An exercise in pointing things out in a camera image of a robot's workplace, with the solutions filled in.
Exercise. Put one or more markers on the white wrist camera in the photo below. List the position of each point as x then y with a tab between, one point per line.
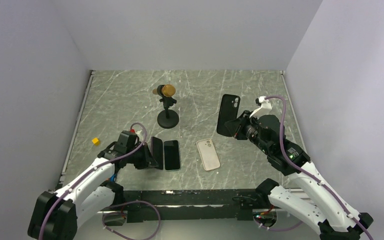
263	107
141	134

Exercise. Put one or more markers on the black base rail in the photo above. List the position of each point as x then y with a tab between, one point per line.
151	205

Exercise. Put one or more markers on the phone with dark screen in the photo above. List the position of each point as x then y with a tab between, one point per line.
172	160

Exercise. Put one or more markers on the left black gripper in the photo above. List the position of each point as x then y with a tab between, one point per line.
148	159

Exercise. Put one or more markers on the beige phone case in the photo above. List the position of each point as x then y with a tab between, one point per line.
208	154

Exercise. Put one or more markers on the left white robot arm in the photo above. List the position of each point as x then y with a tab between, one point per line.
58	215

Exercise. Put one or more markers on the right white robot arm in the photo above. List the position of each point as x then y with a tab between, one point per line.
328	214

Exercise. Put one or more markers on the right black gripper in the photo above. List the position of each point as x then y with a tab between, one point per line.
233	126

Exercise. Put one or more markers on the black phone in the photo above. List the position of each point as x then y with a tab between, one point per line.
157	151

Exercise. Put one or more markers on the colourful toy car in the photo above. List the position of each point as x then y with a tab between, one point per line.
113	177

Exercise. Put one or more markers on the black phone case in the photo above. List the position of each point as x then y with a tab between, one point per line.
228	111

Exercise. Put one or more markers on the gold microphone on black stand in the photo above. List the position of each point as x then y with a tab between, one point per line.
167	118

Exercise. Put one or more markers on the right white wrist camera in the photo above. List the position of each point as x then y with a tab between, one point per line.
263	107

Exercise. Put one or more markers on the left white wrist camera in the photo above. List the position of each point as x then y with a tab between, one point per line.
141	134

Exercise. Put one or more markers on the small yellow cube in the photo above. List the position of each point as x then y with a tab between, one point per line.
96	141

